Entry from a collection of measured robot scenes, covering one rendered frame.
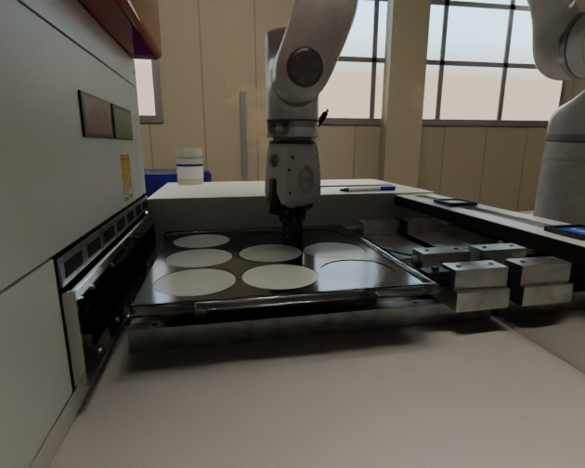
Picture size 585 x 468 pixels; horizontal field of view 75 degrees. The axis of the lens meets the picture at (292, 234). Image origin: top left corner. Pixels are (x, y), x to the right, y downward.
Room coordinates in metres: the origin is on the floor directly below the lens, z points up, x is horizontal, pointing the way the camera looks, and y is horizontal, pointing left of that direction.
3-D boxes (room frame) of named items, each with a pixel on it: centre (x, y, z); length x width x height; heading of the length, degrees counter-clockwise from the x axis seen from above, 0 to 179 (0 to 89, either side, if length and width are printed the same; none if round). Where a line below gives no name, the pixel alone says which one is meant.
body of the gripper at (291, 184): (0.63, 0.00, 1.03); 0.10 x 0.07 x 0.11; 143
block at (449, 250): (0.58, -0.23, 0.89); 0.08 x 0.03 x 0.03; 101
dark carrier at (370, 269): (0.58, 0.04, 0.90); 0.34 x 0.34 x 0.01; 11
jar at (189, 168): (1.05, 0.28, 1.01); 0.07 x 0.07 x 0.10
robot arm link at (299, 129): (0.63, 0.00, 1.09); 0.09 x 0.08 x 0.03; 143
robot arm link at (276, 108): (0.63, 0.00, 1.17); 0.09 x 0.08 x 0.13; 8
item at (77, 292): (0.53, 0.24, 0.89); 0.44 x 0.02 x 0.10; 11
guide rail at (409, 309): (0.48, -0.04, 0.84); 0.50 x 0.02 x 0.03; 101
